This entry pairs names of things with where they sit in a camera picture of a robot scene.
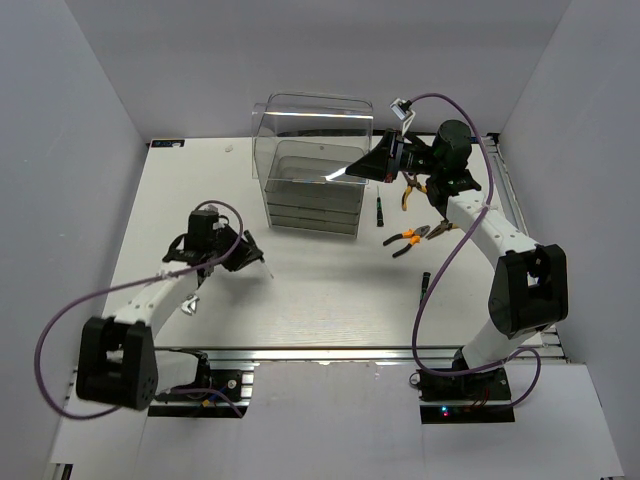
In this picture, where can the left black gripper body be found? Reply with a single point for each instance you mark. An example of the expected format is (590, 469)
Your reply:
(236, 258)

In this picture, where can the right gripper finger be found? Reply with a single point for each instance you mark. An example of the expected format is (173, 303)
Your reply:
(386, 146)
(374, 166)

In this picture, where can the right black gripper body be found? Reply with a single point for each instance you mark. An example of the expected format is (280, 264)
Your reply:
(410, 157)

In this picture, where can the green black screwdriver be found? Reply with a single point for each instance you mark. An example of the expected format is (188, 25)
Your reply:
(264, 264)
(425, 282)
(379, 209)

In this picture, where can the clear plastic drawer cabinet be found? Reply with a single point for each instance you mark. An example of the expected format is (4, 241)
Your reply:
(329, 207)

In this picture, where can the clear hinged cabinet lid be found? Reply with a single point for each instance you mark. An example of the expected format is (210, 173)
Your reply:
(310, 137)

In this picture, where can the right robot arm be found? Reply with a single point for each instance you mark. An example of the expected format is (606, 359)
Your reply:
(529, 290)

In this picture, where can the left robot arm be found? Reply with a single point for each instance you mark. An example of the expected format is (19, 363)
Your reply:
(119, 363)

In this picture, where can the silver adjustable wrench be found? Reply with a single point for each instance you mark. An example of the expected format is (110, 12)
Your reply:
(189, 305)

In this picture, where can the left blue label sticker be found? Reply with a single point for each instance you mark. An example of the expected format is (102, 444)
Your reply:
(167, 143)

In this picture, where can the yellow handled needle-nose pliers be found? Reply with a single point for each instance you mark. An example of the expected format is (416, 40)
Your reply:
(412, 184)

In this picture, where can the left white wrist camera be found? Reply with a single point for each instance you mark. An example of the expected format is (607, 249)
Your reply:
(212, 207)

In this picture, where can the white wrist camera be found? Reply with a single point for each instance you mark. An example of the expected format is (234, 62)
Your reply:
(212, 207)
(404, 112)

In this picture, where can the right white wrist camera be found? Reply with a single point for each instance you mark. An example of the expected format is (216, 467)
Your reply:
(404, 112)

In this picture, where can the orange handled pliers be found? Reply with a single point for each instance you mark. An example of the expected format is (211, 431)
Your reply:
(411, 236)

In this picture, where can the yellow handled small pliers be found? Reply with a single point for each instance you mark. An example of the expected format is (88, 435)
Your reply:
(440, 231)

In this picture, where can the right aluminium rail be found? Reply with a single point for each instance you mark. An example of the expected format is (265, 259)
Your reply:
(547, 342)

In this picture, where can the aluminium rail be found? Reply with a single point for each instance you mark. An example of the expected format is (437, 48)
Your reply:
(310, 354)
(547, 342)

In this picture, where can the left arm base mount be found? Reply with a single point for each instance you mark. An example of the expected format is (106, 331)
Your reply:
(227, 394)

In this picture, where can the front aluminium rail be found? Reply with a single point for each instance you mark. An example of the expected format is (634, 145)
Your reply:
(310, 354)

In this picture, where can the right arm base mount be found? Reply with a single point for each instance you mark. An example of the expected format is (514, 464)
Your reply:
(480, 398)

